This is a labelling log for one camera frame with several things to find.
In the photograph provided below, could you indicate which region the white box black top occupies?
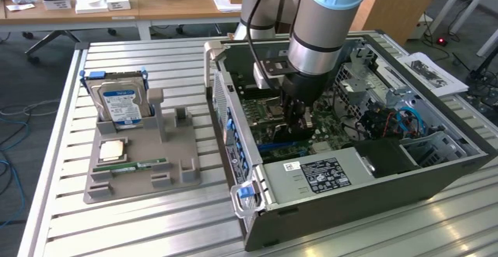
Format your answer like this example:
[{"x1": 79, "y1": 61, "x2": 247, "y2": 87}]
[{"x1": 39, "y1": 0, "x2": 72, "y2": 11}]

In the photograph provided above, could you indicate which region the grey power supply unit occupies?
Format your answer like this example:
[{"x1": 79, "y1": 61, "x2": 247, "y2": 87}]
[{"x1": 260, "y1": 147, "x2": 378, "y2": 206}]

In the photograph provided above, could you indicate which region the blue SATA wire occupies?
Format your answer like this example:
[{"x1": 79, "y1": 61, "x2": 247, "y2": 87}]
[{"x1": 398, "y1": 106, "x2": 429, "y2": 137}]

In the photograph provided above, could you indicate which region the perforated metal drive cage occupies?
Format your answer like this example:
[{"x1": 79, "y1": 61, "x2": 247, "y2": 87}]
[{"x1": 336, "y1": 43, "x2": 394, "y2": 103}]

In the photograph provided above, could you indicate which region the wooden desk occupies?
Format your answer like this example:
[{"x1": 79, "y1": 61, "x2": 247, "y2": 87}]
[
  {"x1": 138, "y1": 0, "x2": 246, "y2": 41},
  {"x1": 0, "y1": 0, "x2": 142, "y2": 64}
]

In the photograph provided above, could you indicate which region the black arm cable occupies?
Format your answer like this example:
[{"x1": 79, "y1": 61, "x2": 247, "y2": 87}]
[{"x1": 246, "y1": 0, "x2": 279, "y2": 87}]

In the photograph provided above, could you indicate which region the small white card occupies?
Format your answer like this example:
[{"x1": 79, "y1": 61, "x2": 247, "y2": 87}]
[{"x1": 4, "y1": 3, "x2": 35, "y2": 12}]

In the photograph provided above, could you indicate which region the brown wooden cabinet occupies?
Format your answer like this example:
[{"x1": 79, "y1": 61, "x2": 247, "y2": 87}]
[{"x1": 350, "y1": 0, "x2": 447, "y2": 45}]

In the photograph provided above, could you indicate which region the plain white box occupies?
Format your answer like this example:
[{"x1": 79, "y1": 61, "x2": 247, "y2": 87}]
[{"x1": 106, "y1": 0, "x2": 131, "y2": 12}]

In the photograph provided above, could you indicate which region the blue floor cable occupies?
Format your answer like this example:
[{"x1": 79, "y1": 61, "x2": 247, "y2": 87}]
[{"x1": 0, "y1": 117, "x2": 31, "y2": 228}]

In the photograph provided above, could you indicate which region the white box with tape roll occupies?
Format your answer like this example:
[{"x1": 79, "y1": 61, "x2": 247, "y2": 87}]
[{"x1": 73, "y1": 0, "x2": 110, "y2": 15}]

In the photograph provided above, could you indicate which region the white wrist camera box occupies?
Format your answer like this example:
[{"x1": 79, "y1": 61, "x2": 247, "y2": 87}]
[{"x1": 252, "y1": 62, "x2": 287, "y2": 90}]

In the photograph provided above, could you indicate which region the blue disk caddy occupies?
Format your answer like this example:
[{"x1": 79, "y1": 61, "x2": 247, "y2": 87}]
[{"x1": 79, "y1": 69, "x2": 152, "y2": 124}]

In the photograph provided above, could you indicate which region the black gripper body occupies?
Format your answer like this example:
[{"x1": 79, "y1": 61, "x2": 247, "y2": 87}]
[{"x1": 282, "y1": 72, "x2": 328, "y2": 107}]

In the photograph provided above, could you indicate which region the green motherboard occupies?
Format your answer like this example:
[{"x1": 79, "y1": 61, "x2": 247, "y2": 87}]
[{"x1": 232, "y1": 73, "x2": 374, "y2": 164}]

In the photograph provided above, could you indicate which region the grey open PC case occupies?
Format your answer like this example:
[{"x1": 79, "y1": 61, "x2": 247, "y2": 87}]
[{"x1": 203, "y1": 32, "x2": 490, "y2": 252}]

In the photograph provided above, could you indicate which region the green RAM stick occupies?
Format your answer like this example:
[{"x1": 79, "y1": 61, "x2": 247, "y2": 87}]
[{"x1": 92, "y1": 158, "x2": 168, "y2": 172}]

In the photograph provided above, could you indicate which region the grey plastic parts rack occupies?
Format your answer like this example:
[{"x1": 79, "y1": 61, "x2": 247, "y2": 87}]
[{"x1": 83, "y1": 87, "x2": 203, "y2": 206}]

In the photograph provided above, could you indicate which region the silver CPU chip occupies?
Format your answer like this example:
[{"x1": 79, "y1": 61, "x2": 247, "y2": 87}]
[{"x1": 98, "y1": 140, "x2": 128, "y2": 162}]

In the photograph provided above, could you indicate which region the metal CPU socket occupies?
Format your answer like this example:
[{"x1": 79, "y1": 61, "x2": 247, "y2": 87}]
[{"x1": 260, "y1": 101, "x2": 288, "y2": 121}]

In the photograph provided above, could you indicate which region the printed paper stack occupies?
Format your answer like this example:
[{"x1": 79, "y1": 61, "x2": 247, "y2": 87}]
[{"x1": 383, "y1": 51, "x2": 471, "y2": 97}]

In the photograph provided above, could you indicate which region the loose papers pile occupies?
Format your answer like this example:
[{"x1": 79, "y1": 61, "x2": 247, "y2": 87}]
[{"x1": 210, "y1": 0, "x2": 243, "y2": 13}]

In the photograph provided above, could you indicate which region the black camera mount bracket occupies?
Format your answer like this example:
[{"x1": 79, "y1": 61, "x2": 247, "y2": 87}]
[{"x1": 259, "y1": 58, "x2": 299, "y2": 76}]

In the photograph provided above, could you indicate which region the metal disk bay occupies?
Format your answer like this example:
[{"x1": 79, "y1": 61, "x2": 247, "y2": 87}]
[{"x1": 398, "y1": 131, "x2": 467, "y2": 167}]

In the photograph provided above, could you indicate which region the white desk frame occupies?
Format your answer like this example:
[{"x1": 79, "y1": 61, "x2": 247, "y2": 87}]
[{"x1": 427, "y1": 0, "x2": 498, "y2": 58}]

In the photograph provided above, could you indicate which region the silver hard disk blue label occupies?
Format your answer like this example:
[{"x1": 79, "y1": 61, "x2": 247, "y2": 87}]
[{"x1": 85, "y1": 73, "x2": 151, "y2": 130}]

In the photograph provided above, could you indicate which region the red wire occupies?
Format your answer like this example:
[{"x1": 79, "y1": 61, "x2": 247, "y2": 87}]
[{"x1": 383, "y1": 110, "x2": 394, "y2": 138}]

